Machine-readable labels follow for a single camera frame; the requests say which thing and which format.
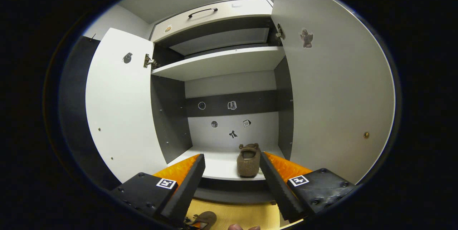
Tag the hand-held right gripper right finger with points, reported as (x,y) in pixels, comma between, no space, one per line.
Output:
(275,187)

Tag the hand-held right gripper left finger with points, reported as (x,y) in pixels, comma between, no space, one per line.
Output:
(186,190)

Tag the brown fuzzy shoe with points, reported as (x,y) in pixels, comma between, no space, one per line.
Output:
(207,219)
(248,164)

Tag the white and grey shoe cabinet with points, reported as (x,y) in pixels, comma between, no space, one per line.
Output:
(229,137)

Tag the white shoe cabinet door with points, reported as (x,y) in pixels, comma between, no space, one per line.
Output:
(121,115)
(340,97)

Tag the white thick cabinet shelf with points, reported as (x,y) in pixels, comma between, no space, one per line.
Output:
(222,63)

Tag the silver door hinge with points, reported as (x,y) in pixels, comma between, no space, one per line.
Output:
(148,61)
(280,31)

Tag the beige cabinet drawer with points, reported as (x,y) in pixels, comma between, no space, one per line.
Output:
(222,14)

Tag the black backdrop cloth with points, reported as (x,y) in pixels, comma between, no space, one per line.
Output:
(75,115)

